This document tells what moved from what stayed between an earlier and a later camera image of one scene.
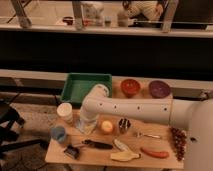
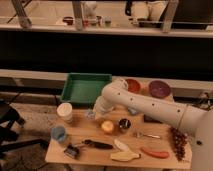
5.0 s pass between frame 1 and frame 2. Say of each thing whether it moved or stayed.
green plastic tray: stayed
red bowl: stayed
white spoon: stayed
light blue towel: moved
